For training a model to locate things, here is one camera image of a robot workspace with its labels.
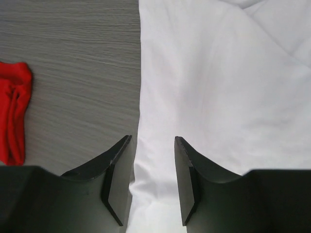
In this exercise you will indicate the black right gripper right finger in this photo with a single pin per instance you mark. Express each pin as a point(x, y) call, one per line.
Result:
point(216, 200)

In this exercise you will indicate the red t shirt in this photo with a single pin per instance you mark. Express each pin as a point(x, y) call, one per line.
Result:
point(15, 95)

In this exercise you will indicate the white printed t shirt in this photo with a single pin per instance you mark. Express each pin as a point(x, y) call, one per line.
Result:
point(232, 77)

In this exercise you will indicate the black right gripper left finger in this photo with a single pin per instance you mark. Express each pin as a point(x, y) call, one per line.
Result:
point(91, 198)

